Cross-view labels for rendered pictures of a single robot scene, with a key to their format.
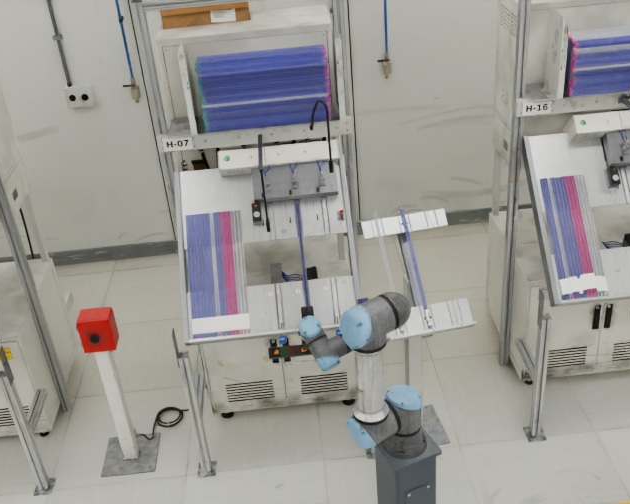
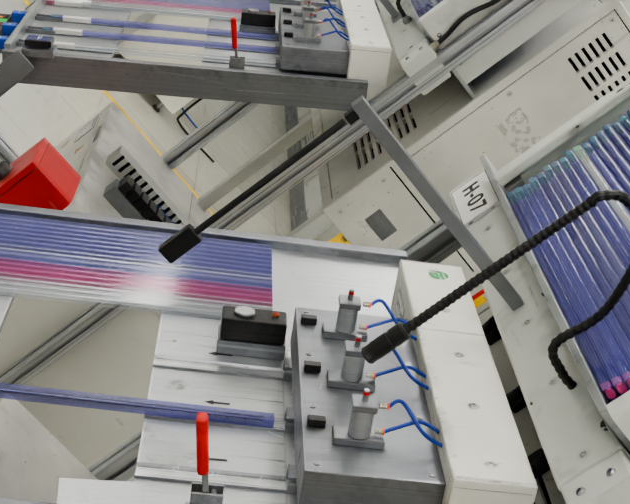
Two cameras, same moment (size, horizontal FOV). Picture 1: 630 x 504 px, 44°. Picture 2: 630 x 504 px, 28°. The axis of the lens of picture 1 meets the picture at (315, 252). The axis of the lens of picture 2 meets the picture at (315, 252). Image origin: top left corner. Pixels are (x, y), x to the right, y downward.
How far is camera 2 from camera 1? 271 cm
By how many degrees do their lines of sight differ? 67
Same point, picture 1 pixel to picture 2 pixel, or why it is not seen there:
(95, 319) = (41, 155)
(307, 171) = (395, 415)
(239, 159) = (436, 291)
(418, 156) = not seen: outside the picture
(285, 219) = (221, 394)
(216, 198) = (318, 298)
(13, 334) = (79, 200)
